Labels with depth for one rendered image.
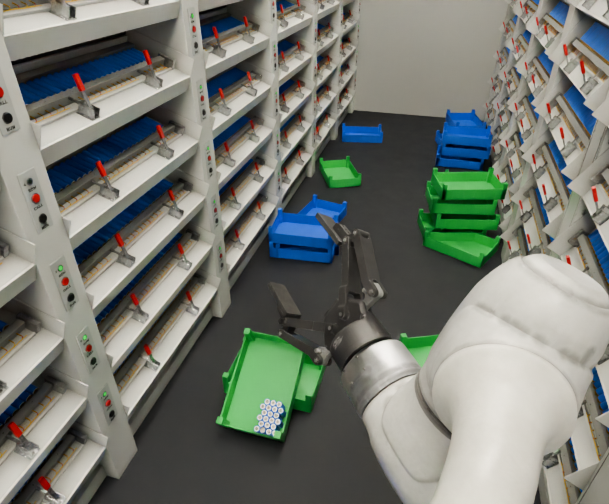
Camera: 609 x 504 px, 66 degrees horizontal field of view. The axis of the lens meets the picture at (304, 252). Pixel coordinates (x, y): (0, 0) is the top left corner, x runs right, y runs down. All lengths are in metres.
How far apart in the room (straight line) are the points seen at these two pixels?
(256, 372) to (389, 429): 1.10
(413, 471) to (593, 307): 0.22
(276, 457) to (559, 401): 1.18
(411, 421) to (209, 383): 1.26
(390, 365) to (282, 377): 1.03
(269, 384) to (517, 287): 1.23
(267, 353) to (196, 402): 0.28
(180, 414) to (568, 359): 1.36
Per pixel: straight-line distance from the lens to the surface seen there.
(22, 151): 0.99
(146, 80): 1.36
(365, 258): 0.60
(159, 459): 1.54
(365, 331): 0.57
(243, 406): 1.56
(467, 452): 0.34
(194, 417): 1.60
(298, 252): 2.19
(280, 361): 1.56
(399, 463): 0.50
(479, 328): 0.39
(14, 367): 1.11
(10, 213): 1.00
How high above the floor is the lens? 1.25
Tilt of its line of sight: 33 degrees down
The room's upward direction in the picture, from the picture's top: straight up
